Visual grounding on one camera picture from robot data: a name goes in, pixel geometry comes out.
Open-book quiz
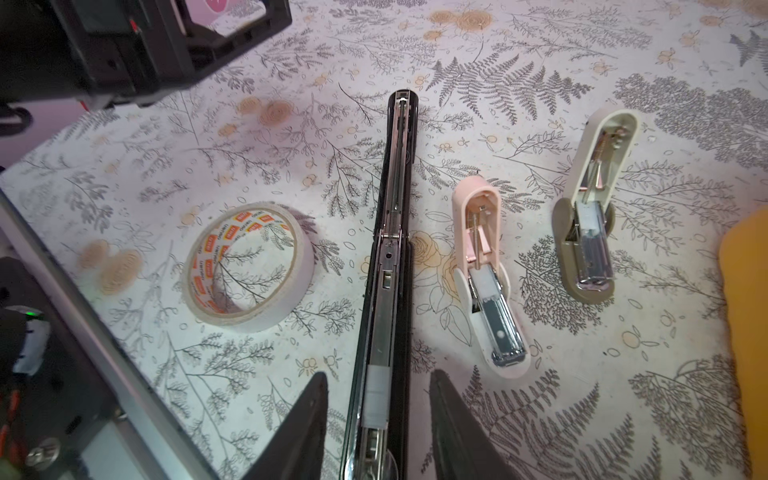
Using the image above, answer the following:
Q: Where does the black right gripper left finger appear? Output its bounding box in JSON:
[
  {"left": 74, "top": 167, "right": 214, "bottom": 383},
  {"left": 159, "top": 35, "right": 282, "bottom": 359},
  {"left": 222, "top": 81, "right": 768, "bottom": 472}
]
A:
[{"left": 243, "top": 372, "right": 328, "bottom": 480}]

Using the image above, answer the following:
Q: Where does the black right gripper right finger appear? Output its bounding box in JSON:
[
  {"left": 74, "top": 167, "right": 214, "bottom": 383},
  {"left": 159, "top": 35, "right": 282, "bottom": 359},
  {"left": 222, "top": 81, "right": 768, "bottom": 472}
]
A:
[{"left": 429, "top": 369, "right": 518, "bottom": 479}]

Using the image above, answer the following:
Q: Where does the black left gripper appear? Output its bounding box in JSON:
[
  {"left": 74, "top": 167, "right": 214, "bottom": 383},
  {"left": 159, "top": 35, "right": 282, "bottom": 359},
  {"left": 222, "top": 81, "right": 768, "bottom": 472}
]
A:
[{"left": 1, "top": 1, "right": 292, "bottom": 109}]

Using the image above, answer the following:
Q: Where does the staple strip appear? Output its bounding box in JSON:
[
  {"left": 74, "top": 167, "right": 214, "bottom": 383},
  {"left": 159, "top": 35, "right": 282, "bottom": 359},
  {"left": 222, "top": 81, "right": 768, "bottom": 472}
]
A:
[{"left": 361, "top": 364, "right": 392, "bottom": 430}]

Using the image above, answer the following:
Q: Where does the pink white stapler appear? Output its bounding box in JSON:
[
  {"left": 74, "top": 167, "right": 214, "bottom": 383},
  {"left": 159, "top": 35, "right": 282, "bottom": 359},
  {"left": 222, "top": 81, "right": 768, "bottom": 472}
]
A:
[{"left": 451, "top": 176, "right": 531, "bottom": 380}]

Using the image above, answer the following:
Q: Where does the clear tape roll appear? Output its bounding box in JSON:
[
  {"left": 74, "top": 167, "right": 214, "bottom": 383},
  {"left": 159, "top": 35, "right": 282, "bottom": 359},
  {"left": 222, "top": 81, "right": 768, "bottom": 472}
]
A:
[{"left": 181, "top": 202, "right": 315, "bottom": 334}]

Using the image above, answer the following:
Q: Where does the yellow plastic tray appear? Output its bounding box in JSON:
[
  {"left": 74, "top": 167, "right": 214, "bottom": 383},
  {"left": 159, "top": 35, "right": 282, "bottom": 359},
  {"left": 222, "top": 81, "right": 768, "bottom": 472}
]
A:
[{"left": 718, "top": 207, "right": 767, "bottom": 479}]

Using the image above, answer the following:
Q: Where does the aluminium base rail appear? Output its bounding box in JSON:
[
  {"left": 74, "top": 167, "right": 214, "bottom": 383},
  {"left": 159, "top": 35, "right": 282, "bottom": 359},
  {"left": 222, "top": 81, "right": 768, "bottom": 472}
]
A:
[{"left": 1, "top": 199, "right": 214, "bottom": 479}]

